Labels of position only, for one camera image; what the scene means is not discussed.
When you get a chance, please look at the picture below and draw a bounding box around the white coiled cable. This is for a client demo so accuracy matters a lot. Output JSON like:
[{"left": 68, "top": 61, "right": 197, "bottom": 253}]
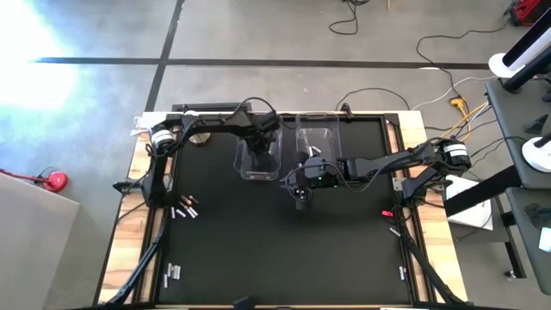
[{"left": 131, "top": 115, "right": 156, "bottom": 138}]

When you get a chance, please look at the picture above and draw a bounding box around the grey cabinet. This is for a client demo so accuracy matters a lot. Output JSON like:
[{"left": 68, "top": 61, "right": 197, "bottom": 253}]
[{"left": 0, "top": 171, "right": 82, "bottom": 310}]

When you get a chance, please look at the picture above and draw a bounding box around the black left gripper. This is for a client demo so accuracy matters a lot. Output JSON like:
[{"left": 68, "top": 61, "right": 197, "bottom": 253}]
[{"left": 244, "top": 112, "right": 282, "bottom": 171}]

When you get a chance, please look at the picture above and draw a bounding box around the black frame strut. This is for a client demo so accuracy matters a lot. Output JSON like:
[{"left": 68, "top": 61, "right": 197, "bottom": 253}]
[
  {"left": 105, "top": 210, "right": 171, "bottom": 307},
  {"left": 398, "top": 221, "right": 464, "bottom": 307}
]

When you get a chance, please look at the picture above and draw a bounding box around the grey side table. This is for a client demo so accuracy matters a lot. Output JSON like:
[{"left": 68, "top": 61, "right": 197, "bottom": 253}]
[
  {"left": 485, "top": 78, "right": 551, "bottom": 190},
  {"left": 505, "top": 187, "right": 551, "bottom": 298}
]

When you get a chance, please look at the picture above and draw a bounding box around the white board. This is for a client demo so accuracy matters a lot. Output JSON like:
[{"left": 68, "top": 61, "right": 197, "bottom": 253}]
[{"left": 445, "top": 174, "right": 495, "bottom": 233}]

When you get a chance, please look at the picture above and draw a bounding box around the red floor lamp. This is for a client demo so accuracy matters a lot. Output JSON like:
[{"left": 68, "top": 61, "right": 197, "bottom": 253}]
[{"left": 0, "top": 167, "right": 70, "bottom": 194}]

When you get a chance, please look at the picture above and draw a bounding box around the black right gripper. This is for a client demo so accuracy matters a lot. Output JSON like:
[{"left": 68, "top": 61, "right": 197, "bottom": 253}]
[{"left": 287, "top": 155, "right": 344, "bottom": 211}]

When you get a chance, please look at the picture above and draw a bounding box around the black and white pole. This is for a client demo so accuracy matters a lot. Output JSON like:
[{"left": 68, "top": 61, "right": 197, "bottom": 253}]
[{"left": 502, "top": 16, "right": 551, "bottom": 70}]

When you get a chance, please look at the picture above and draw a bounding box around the yellow extension cord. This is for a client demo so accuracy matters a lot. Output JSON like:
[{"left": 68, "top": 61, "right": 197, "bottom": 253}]
[{"left": 430, "top": 96, "right": 490, "bottom": 156}]

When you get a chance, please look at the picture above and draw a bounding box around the white floor cable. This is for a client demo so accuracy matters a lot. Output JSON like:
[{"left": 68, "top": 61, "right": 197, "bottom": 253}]
[{"left": 411, "top": 75, "right": 498, "bottom": 112}]

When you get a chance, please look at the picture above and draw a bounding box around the pale paper note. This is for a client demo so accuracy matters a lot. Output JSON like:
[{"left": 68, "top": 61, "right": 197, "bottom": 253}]
[{"left": 538, "top": 226, "right": 551, "bottom": 253}]

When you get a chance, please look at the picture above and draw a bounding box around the small black object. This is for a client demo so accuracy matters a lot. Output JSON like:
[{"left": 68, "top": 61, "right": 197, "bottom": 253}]
[{"left": 523, "top": 114, "right": 550, "bottom": 135}]

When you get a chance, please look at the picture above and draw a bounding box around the black aluminium table frame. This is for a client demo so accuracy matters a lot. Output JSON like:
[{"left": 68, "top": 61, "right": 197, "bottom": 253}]
[{"left": 154, "top": 109, "right": 421, "bottom": 307}]

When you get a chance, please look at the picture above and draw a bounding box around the black floor cable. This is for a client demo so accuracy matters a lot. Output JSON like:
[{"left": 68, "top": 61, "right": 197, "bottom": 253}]
[
  {"left": 334, "top": 87, "right": 411, "bottom": 112},
  {"left": 415, "top": 23, "right": 511, "bottom": 102},
  {"left": 328, "top": 0, "right": 372, "bottom": 36}
]

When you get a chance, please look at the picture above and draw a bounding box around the black cloth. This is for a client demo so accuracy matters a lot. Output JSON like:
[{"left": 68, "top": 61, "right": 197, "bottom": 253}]
[{"left": 523, "top": 202, "right": 551, "bottom": 228}]

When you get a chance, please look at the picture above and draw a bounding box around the clear plastic bin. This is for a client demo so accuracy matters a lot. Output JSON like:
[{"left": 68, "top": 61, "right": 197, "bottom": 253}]
[
  {"left": 294, "top": 111, "right": 344, "bottom": 173},
  {"left": 232, "top": 112, "right": 283, "bottom": 182}
]

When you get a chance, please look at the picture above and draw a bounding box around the white round stand base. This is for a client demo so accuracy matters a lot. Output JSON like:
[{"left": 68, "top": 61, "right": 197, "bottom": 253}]
[
  {"left": 521, "top": 136, "right": 551, "bottom": 173},
  {"left": 488, "top": 53, "right": 525, "bottom": 79}
]

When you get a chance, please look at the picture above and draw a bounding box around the red toolbox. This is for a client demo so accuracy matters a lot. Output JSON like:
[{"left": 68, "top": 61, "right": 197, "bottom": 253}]
[{"left": 504, "top": 0, "right": 542, "bottom": 28}]

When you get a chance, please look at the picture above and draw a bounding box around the black flat bar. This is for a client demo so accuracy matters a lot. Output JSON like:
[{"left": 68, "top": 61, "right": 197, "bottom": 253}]
[{"left": 443, "top": 164, "right": 523, "bottom": 218}]

